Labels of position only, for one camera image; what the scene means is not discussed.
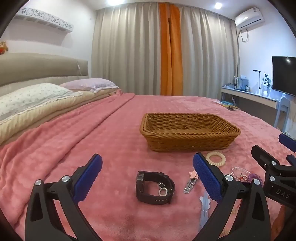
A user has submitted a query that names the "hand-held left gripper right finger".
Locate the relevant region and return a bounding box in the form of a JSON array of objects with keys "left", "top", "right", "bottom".
[{"left": 193, "top": 152, "right": 272, "bottom": 241}]

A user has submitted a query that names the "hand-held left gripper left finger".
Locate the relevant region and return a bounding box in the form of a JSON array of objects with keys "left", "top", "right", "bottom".
[{"left": 24, "top": 153, "right": 103, "bottom": 241}]

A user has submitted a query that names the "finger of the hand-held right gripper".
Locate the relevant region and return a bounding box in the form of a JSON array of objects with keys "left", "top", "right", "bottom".
[
  {"left": 278, "top": 133, "right": 296, "bottom": 164},
  {"left": 251, "top": 145, "right": 283, "bottom": 173}
]

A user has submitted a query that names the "crystal flower hair clip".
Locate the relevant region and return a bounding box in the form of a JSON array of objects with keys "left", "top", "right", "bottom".
[{"left": 199, "top": 194, "right": 212, "bottom": 219}]

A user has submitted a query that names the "clear bead bracelet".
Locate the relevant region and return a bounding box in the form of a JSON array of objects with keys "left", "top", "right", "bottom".
[{"left": 231, "top": 167, "right": 251, "bottom": 182}]

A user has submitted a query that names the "brown wicker basket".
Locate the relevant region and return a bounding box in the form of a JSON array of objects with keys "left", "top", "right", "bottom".
[{"left": 140, "top": 113, "right": 241, "bottom": 153}]

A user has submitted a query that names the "square rhinestone earring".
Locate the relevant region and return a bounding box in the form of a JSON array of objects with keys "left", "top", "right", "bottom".
[{"left": 158, "top": 182, "right": 170, "bottom": 196}]

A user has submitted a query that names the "black wrist watch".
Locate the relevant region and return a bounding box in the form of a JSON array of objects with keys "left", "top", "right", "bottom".
[{"left": 135, "top": 171, "right": 176, "bottom": 205}]

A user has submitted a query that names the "person's right hand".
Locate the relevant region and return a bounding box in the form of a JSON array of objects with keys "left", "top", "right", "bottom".
[{"left": 273, "top": 205, "right": 293, "bottom": 234}]

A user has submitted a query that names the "silver star hair clip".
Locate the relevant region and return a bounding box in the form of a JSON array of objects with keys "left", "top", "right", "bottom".
[{"left": 184, "top": 170, "right": 199, "bottom": 194}]

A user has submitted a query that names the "white chair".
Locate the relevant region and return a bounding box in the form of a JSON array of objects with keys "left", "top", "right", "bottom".
[{"left": 274, "top": 97, "right": 296, "bottom": 137}]

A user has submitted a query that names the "pink fleece blanket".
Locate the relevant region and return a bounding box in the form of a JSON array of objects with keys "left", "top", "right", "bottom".
[{"left": 0, "top": 93, "right": 296, "bottom": 241}]

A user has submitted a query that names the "white flower vase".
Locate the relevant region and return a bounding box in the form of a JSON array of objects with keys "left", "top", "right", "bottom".
[{"left": 261, "top": 73, "right": 273, "bottom": 96}]

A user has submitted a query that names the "white desk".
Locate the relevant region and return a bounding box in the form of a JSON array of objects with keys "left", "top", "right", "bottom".
[{"left": 221, "top": 86, "right": 279, "bottom": 109}]

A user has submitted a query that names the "desk lamp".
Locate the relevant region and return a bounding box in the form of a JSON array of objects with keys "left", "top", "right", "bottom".
[{"left": 253, "top": 70, "right": 262, "bottom": 94}]

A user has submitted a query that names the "black television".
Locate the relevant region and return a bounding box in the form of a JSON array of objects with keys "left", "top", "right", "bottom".
[{"left": 271, "top": 56, "right": 296, "bottom": 96}]

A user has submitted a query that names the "pale blue box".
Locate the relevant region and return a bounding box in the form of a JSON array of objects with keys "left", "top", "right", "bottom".
[{"left": 239, "top": 75, "right": 250, "bottom": 90}]

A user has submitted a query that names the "beige quilt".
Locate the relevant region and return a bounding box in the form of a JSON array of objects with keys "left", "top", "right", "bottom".
[{"left": 0, "top": 90, "right": 121, "bottom": 146}]

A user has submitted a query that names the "lavender pillow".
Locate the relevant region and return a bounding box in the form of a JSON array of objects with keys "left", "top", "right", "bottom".
[{"left": 59, "top": 78, "right": 119, "bottom": 94}]

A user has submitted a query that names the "white floral pillow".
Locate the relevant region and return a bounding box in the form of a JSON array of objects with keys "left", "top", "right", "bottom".
[{"left": 0, "top": 83, "right": 82, "bottom": 122}]

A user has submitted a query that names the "grey curtain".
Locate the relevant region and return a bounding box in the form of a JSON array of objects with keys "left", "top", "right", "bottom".
[
  {"left": 91, "top": 3, "right": 162, "bottom": 95},
  {"left": 180, "top": 7, "right": 240, "bottom": 99}
]

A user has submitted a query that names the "beige padded headboard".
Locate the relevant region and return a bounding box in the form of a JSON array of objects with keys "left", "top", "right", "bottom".
[{"left": 0, "top": 52, "right": 89, "bottom": 93}]

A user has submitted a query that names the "orange curtain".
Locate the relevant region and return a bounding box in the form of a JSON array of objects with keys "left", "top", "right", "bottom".
[{"left": 158, "top": 3, "right": 184, "bottom": 95}]

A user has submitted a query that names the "white air conditioner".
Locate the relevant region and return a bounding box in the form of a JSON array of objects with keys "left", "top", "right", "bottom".
[{"left": 234, "top": 8, "right": 264, "bottom": 29}]

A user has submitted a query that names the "cream spiral hair tie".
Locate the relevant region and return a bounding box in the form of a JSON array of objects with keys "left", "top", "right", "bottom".
[{"left": 205, "top": 151, "right": 226, "bottom": 167}]

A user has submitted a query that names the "purple spiral hair tie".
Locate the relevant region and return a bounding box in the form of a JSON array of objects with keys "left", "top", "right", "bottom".
[{"left": 245, "top": 172, "right": 260, "bottom": 183}]

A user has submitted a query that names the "white patterned wall shelf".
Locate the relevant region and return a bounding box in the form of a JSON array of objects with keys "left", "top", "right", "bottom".
[{"left": 14, "top": 6, "right": 74, "bottom": 32}]

